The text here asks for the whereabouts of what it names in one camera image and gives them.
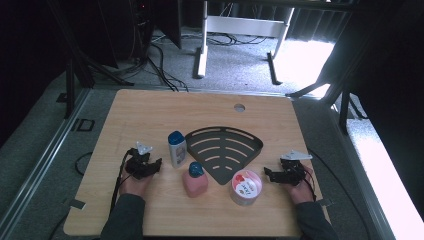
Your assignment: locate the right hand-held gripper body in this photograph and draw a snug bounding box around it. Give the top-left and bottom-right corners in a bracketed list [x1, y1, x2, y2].
[279, 149, 314, 187]

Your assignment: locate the person's right hand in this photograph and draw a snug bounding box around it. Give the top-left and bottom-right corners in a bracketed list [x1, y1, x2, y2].
[283, 165, 316, 205]

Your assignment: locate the person's left hand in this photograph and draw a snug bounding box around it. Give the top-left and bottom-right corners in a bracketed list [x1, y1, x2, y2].
[119, 165, 155, 200]

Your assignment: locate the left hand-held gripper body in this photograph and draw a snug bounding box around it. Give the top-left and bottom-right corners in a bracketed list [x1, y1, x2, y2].
[124, 141, 158, 180]

